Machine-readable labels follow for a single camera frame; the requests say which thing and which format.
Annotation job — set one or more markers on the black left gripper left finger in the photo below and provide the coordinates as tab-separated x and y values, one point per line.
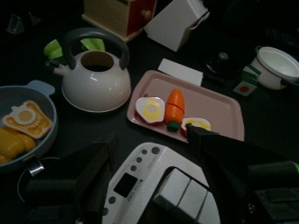
83	172

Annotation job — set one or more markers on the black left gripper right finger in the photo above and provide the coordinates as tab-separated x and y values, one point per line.
233	163

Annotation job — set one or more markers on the green sushi piece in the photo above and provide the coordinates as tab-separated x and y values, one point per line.
246	84

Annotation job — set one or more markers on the green toy leaf piece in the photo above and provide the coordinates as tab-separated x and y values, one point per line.
57	48

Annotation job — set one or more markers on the red toy apple half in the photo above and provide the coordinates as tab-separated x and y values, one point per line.
151	110
196	123

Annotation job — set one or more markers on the white toy kitchen appliance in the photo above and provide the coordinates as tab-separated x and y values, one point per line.
155	180

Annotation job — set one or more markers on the yellow toy pepper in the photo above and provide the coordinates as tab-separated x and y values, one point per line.
13	144

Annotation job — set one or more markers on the pink toy tray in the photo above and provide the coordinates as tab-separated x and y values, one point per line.
205	105

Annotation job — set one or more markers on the toy toast with egg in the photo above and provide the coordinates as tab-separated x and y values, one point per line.
27	119

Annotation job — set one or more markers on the toy carrot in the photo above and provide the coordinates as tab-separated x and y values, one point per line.
175	109

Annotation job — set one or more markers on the blue toy pot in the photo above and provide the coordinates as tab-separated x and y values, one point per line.
27	116

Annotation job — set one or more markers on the black toy lid with knob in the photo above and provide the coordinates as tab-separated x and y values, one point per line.
221	64

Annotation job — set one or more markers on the white flat card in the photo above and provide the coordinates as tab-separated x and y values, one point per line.
180	71

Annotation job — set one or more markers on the white toy saucepan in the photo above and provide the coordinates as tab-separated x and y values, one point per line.
276	68

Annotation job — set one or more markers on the white toy knife block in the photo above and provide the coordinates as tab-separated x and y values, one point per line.
175	24

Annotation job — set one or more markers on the wooden toy box red panel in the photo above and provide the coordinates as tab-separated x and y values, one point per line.
120	16

